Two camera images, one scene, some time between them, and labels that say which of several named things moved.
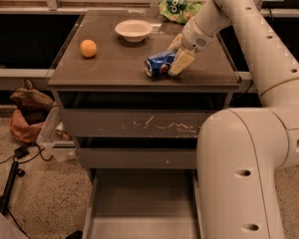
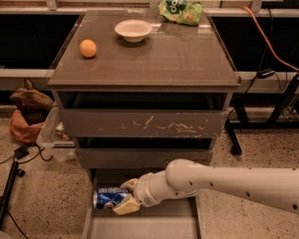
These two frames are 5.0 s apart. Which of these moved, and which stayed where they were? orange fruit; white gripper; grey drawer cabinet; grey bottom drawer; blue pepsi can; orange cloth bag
Moved: white gripper; blue pepsi can
Stayed: orange fruit; grey drawer cabinet; grey bottom drawer; orange cloth bag
